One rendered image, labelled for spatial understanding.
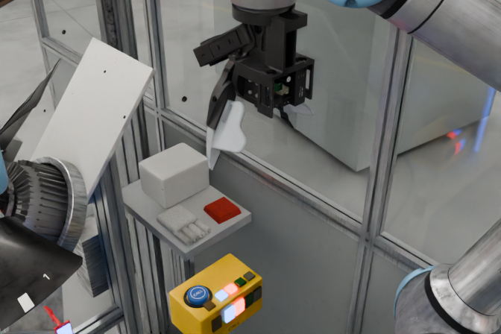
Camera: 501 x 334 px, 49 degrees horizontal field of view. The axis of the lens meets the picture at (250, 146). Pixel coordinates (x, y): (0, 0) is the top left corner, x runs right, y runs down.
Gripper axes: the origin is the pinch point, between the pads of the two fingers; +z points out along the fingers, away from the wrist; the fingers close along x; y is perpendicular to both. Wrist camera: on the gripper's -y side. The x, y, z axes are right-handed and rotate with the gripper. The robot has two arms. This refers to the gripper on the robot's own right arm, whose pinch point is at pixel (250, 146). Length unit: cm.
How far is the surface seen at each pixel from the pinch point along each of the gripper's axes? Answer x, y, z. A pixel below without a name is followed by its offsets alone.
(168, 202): 26, -62, 59
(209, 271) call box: 5.7, -18.0, 40.8
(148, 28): 45, -93, 21
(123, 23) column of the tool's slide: 33, -87, 15
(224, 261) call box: 9.8, -18.1, 40.8
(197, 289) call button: 0.4, -15.2, 39.8
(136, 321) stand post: 9, -59, 95
